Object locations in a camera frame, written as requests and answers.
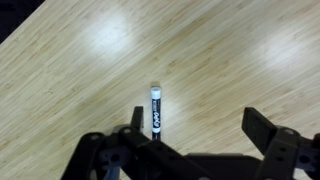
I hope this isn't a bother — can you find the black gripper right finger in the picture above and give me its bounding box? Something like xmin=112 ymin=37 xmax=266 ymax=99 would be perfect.
xmin=241 ymin=107 xmax=320 ymax=180

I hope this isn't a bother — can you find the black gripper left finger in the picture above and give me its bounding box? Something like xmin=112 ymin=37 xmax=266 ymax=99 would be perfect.
xmin=61 ymin=106 xmax=213 ymax=180

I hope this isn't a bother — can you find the black marker white cap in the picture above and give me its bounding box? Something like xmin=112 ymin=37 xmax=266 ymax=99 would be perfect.
xmin=151 ymin=87 xmax=161 ymax=140

